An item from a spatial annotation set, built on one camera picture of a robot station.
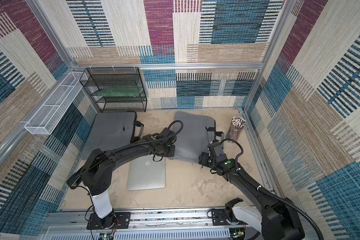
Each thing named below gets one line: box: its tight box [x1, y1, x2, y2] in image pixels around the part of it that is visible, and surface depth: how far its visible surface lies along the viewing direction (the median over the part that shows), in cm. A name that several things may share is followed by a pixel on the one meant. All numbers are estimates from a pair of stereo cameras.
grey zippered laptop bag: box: [80, 111, 144, 160], surface depth 110 cm
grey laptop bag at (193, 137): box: [168, 111, 218, 163], surface depth 97 cm
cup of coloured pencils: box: [227, 116, 247, 143], surface depth 91 cm
